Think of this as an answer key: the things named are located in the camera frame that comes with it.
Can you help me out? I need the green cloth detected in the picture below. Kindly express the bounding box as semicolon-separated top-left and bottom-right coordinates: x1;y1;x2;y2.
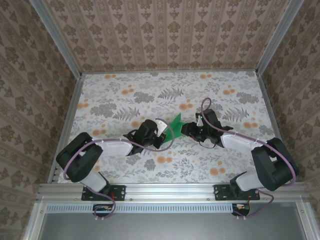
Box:
163;112;188;141

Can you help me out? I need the floral table cover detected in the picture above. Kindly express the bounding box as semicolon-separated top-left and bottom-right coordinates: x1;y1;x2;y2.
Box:
53;72;291;185

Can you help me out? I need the grey metal panel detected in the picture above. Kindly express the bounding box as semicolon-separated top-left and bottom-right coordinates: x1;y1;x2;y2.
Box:
37;212;305;240

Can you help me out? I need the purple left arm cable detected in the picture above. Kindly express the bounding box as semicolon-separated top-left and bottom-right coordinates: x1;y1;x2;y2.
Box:
63;118;175;222

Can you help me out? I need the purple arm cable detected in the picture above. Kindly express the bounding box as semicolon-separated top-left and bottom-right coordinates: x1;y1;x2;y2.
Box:
63;118;175;222
200;97;300;221

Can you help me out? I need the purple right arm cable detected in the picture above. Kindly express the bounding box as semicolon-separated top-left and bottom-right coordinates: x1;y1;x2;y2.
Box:
200;97;300;221

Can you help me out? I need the wide aluminium frame rail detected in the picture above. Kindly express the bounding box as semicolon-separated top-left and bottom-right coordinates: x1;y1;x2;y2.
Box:
36;182;310;202

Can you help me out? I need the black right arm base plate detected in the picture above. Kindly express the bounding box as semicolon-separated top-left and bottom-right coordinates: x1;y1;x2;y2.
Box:
214;184;261;202

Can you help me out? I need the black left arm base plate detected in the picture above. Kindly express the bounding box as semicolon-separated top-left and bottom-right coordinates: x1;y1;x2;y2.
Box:
81;184;127;202

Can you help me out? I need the white slotted cable duct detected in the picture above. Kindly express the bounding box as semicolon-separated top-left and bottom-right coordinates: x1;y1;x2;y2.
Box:
46;202;251;214

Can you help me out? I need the aluminium table side rail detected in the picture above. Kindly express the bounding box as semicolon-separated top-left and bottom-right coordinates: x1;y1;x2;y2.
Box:
50;73;85;185
254;71;296;183

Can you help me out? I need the black cable connector box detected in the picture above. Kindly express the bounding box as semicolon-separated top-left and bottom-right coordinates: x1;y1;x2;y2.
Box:
92;203;114;217
231;202;251;217

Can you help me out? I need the aluminium frame post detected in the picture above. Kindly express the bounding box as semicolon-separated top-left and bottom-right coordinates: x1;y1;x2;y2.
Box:
31;0;84;79
255;0;301;75

